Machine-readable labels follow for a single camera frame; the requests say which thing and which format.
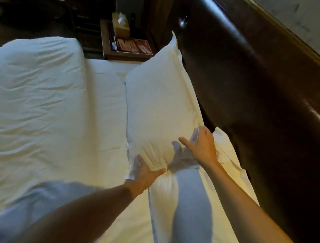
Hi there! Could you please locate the person's right hand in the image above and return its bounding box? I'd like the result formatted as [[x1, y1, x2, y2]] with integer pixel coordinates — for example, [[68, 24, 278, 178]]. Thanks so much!
[[178, 126, 219, 171]]

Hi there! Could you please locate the person's left hand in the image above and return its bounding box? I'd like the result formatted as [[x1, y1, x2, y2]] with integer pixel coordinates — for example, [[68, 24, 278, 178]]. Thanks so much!
[[124, 155, 167, 199]]

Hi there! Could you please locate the white pillow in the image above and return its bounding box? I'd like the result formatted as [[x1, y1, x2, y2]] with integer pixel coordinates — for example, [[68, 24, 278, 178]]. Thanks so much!
[[147, 126, 260, 243], [124, 31, 204, 173]]

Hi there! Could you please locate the white bed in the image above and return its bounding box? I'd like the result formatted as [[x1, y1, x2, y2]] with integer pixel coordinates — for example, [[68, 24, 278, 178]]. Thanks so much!
[[0, 36, 157, 243]]

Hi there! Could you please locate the person's right forearm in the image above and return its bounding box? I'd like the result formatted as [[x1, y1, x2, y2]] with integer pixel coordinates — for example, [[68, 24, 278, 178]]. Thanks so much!
[[204, 160, 294, 243]]

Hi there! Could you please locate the person's left forearm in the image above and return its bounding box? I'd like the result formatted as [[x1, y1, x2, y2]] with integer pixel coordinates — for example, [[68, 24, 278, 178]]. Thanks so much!
[[15, 184, 140, 243]]

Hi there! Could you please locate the brown leather headboard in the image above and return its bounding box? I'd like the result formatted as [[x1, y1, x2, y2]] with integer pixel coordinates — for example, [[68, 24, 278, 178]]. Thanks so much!
[[160, 0, 320, 243]]

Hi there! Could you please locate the wooden nightstand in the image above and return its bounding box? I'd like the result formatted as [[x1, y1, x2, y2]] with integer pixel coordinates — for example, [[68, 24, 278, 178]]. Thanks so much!
[[100, 19, 157, 62]]

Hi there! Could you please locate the red magazine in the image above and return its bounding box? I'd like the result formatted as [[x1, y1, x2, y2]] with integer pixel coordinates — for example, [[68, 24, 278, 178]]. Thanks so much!
[[114, 36, 153, 55]]

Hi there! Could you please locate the yellow tissue box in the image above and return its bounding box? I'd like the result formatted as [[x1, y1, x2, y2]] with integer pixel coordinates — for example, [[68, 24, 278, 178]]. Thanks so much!
[[111, 12, 131, 38]]

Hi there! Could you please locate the dark wooden cabinet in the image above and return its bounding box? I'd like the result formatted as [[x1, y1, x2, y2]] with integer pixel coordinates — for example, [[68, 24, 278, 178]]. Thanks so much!
[[66, 0, 103, 54]]

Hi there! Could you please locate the large map wall print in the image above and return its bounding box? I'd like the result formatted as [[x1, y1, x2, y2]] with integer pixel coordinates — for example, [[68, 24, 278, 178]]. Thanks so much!
[[252, 0, 320, 57]]

